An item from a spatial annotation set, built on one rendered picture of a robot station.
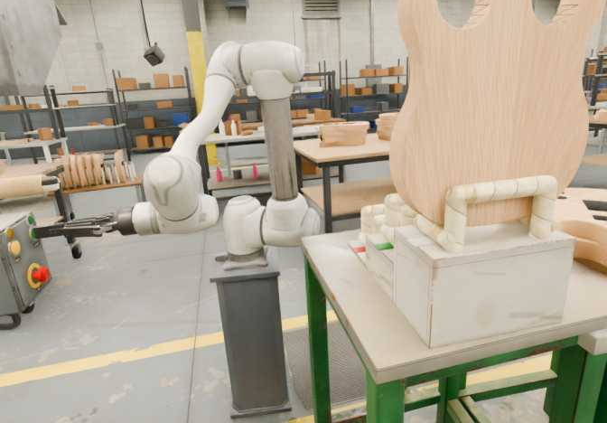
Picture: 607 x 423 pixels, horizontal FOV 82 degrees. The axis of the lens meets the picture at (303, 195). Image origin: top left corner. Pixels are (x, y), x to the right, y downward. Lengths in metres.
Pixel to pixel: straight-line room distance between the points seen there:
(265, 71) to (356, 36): 11.47
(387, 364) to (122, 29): 11.76
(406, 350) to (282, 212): 0.77
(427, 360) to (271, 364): 1.09
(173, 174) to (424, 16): 0.55
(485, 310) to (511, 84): 0.38
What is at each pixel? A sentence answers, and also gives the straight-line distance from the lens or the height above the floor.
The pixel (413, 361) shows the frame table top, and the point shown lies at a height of 0.93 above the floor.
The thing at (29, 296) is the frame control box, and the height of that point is 0.94.
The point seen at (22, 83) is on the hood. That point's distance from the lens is 0.55.
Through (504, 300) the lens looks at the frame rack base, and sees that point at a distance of 0.73.
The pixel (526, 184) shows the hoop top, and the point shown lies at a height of 1.20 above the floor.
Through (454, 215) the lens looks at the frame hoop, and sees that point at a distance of 0.61.
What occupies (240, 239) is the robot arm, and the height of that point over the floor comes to 0.82.
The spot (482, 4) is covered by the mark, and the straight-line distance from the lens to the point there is 0.66.
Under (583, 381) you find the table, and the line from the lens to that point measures 1.02.
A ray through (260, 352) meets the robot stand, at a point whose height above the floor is 0.32.
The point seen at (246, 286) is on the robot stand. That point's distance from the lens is 1.47.
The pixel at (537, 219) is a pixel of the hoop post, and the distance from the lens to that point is 0.73.
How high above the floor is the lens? 1.37
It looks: 16 degrees down
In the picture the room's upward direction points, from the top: 3 degrees counter-clockwise
